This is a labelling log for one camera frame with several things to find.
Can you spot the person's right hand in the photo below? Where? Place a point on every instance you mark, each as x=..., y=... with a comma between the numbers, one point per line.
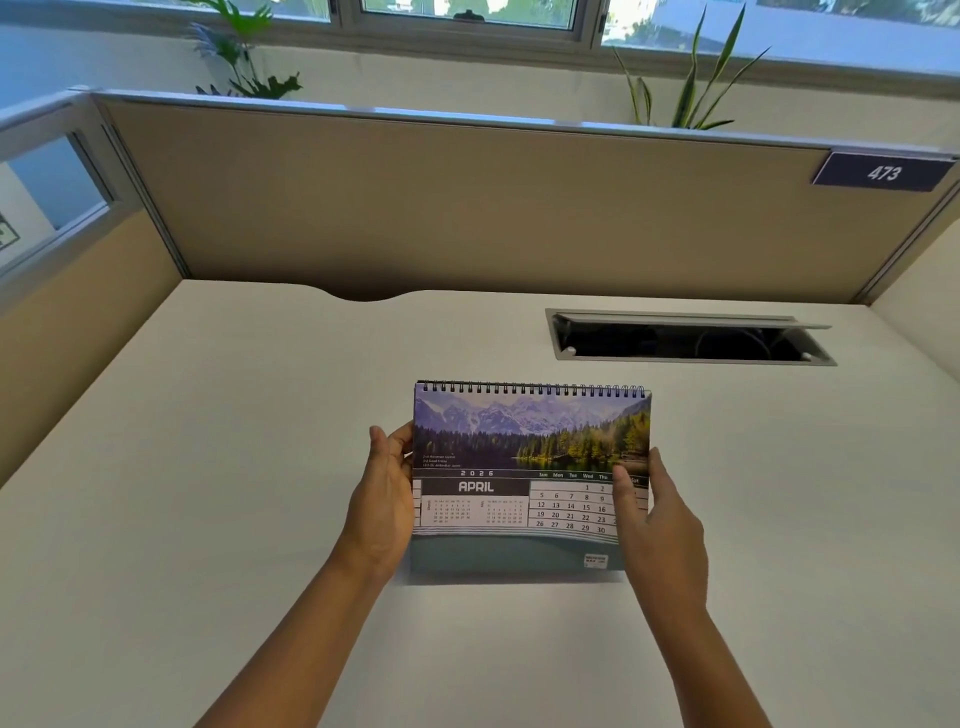
x=664, y=540

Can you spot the person's left hand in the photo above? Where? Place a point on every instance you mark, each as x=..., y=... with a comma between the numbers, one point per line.
x=382, y=510

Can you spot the person's left thumb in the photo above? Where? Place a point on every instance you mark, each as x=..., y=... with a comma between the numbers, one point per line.
x=402, y=442

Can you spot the person's right thumb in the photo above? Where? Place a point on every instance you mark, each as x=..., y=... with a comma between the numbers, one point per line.
x=625, y=495

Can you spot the spiral-bound desk calendar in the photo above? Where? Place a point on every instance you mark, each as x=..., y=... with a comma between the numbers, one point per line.
x=525, y=480

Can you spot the person's left forearm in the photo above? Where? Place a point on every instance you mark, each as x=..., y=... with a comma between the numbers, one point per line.
x=289, y=645

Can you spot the person's right forearm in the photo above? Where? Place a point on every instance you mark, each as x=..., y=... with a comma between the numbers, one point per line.
x=709, y=667

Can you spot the beige cubicle partition panel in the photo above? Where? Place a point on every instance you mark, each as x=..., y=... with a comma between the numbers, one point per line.
x=487, y=210

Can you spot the beige side partition with glass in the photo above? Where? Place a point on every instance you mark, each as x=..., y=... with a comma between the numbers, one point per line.
x=75, y=247

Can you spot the dark blue number plate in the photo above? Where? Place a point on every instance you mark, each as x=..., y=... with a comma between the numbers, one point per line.
x=883, y=172

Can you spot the long-leaf snake plant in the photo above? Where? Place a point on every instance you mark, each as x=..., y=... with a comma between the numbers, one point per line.
x=686, y=82

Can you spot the broad-leaf green plant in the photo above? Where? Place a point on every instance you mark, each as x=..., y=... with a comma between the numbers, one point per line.
x=236, y=52

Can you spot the window frame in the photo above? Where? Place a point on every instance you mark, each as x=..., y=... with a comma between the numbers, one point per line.
x=525, y=30

